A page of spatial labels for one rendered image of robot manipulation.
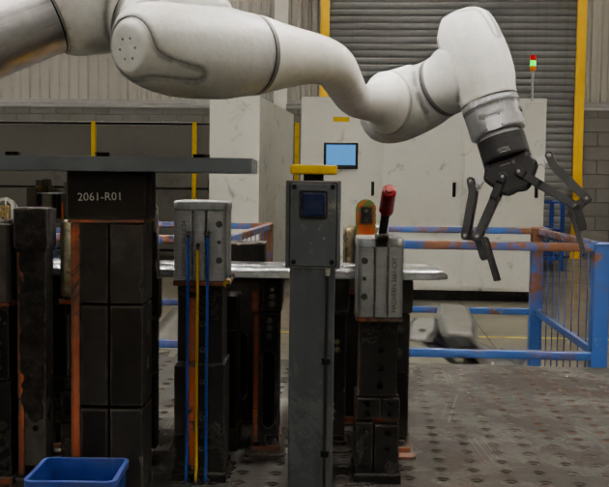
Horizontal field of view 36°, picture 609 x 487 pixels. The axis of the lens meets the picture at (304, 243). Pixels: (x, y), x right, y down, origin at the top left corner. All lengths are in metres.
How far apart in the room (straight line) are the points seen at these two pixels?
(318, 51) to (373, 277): 0.34
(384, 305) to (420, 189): 8.03
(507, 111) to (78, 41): 0.65
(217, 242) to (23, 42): 0.40
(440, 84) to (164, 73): 0.57
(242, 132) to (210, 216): 8.08
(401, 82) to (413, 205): 7.85
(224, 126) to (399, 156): 1.76
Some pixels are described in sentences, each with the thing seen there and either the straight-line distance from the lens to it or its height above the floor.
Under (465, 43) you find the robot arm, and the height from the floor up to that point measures 1.35.
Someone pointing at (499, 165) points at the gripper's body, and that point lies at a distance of 1.49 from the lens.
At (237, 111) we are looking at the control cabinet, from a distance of 9.45.
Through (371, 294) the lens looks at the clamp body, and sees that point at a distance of 1.36.
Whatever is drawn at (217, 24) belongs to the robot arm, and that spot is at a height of 1.31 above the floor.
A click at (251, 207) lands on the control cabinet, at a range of 9.40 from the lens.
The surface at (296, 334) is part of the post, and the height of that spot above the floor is 0.94.
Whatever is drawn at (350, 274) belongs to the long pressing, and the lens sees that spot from 1.47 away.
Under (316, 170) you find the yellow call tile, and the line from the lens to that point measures 1.19.
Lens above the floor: 1.14
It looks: 4 degrees down
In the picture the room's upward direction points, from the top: 1 degrees clockwise
